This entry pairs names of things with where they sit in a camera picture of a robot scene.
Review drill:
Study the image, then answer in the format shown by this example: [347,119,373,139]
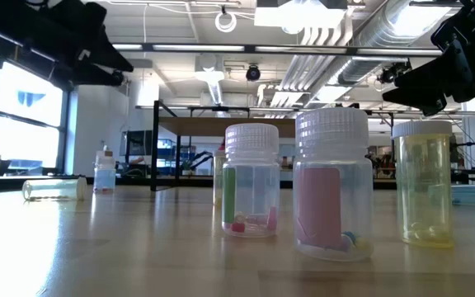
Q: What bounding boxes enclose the yellow pill vial white cap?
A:
[212,148,227,208]
[391,120,455,249]

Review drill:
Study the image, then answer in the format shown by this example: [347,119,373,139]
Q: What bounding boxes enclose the black wall monitor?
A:
[122,130,155,157]

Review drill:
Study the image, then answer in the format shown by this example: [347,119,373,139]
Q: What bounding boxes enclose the clear bottle green label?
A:
[221,122,280,239]

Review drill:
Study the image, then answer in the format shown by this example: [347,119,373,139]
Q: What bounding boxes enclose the white ceiling light panel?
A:
[253,0,348,35]

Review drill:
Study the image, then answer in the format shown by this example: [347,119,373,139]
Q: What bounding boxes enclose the clear bottle blue label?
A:
[92,154,117,195]

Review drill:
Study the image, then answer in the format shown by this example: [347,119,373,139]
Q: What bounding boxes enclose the blue storage bins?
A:
[157,138,197,171]

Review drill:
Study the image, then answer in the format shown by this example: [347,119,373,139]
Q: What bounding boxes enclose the silver ventilation duct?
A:
[336,0,463,86]

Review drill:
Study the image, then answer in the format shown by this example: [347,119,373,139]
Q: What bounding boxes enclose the large window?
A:
[0,61,72,174]

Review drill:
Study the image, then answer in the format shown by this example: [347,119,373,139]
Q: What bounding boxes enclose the clear bottle pink label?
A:
[293,106,374,262]

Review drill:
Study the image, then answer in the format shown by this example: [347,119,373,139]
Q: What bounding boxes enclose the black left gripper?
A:
[0,0,134,86]

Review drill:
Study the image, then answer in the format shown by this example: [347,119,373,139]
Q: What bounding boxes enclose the white coiled cable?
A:
[214,10,238,34]

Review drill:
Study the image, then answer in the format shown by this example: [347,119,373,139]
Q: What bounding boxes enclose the wooden shelf black legs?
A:
[150,100,396,192]

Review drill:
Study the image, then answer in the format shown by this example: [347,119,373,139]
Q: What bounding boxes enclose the clear bottle sideways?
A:
[21,176,88,202]

